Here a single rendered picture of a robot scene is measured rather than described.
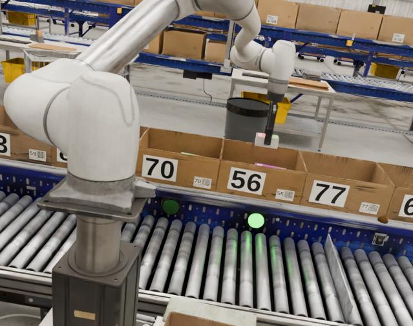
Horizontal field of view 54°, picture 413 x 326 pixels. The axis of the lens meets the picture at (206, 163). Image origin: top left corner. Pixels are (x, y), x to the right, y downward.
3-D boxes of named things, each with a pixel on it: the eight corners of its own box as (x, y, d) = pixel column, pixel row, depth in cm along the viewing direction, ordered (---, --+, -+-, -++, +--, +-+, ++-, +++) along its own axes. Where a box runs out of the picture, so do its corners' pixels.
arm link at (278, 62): (295, 79, 177) (268, 73, 183) (303, 43, 171) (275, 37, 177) (284, 82, 168) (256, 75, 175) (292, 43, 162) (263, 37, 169)
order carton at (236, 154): (214, 193, 190) (220, 159, 183) (218, 168, 217) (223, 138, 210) (299, 206, 188) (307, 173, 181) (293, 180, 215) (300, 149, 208)
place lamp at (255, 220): (247, 227, 186) (249, 213, 183) (247, 225, 187) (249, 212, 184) (262, 229, 185) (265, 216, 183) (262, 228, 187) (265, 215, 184)
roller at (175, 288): (164, 304, 145) (165, 293, 143) (185, 228, 193) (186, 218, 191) (178, 307, 144) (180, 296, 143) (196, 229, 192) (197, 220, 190)
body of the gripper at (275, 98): (285, 94, 173) (281, 116, 177) (284, 90, 181) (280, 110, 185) (268, 92, 173) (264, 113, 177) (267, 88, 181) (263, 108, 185)
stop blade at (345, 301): (345, 325, 144) (351, 305, 141) (323, 249, 187) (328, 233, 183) (346, 325, 144) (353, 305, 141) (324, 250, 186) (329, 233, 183)
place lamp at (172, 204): (161, 213, 187) (163, 200, 185) (162, 211, 188) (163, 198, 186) (177, 215, 187) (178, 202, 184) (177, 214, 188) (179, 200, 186)
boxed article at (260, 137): (278, 135, 188) (276, 145, 189) (256, 132, 188) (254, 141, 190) (278, 139, 182) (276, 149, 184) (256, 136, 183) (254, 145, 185)
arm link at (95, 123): (99, 188, 85) (105, 83, 78) (44, 163, 94) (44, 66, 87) (150, 171, 98) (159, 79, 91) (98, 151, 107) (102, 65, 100)
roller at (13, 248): (-13, 275, 147) (-14, 263, 145) (51, 206, 195) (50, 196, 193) (0, 277, 147) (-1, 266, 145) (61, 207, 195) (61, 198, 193)
